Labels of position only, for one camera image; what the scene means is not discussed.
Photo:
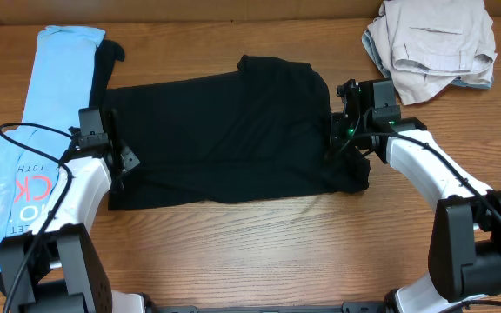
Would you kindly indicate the beige folded shirt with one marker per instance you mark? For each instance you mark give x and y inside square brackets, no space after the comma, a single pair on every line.
[425,45]

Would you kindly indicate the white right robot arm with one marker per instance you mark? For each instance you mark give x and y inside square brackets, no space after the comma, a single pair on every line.
[464,260]

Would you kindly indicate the light blue printed t-shirt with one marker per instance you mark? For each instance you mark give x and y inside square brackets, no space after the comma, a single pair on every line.
[60,85]

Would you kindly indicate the black garment under blue shirt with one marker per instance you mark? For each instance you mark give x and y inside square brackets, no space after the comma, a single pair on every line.
[106,56]

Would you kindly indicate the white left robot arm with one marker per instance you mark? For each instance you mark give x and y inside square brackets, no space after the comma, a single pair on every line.
[54,267]

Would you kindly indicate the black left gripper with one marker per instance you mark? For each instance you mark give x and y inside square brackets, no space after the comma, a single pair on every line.
[117,158]

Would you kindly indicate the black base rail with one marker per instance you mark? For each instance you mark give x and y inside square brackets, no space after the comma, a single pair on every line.
[276,308]

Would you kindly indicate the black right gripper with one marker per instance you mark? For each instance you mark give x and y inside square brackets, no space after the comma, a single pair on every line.
[337,133]

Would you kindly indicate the black t-shirt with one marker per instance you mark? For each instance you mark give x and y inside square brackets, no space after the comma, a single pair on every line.
[259,132]

